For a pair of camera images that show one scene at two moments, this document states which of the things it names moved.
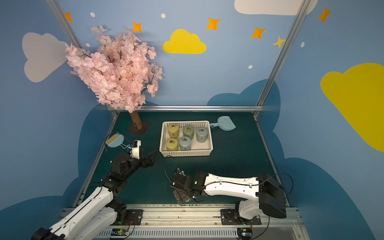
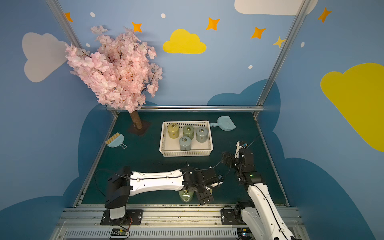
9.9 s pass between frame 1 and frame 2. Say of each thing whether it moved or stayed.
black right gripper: moved
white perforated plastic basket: stayed
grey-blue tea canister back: stayed
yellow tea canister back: stayed
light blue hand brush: stayed
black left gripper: moved
